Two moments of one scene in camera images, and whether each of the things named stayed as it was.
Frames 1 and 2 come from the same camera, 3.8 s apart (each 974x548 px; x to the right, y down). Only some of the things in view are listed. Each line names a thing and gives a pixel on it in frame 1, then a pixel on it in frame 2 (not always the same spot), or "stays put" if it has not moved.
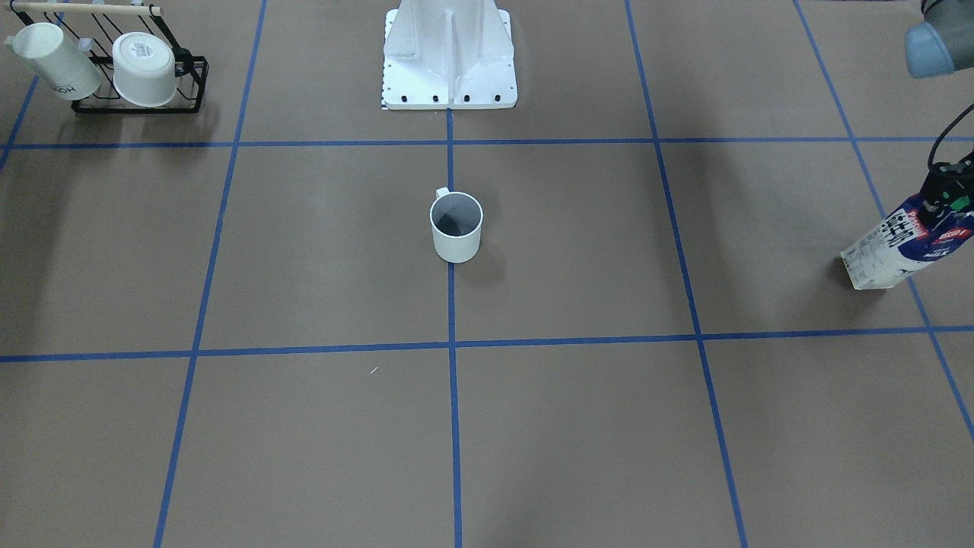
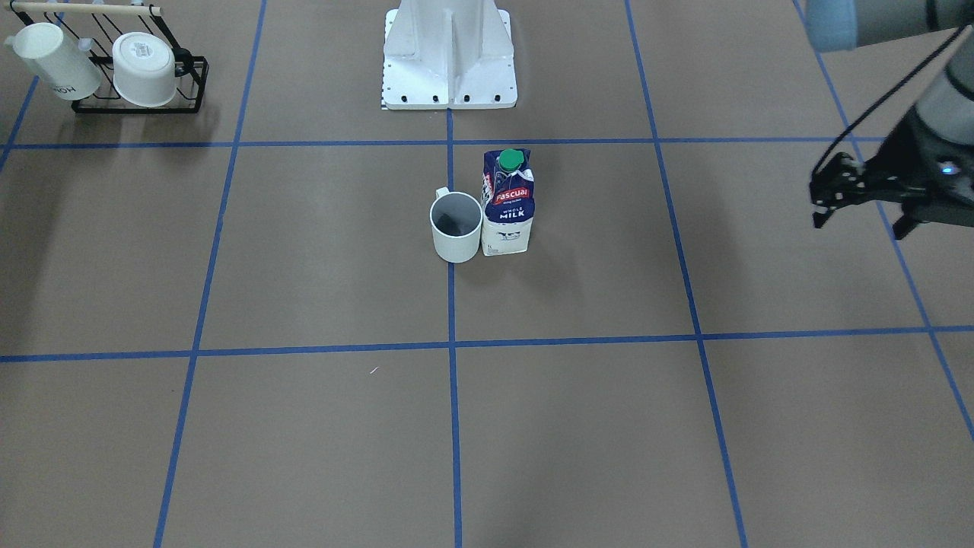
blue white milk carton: (902, 243) -> (508, 206)
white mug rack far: (70, 72) stays put
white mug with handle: (456, 220) stays put
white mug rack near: (144, 69) stays put
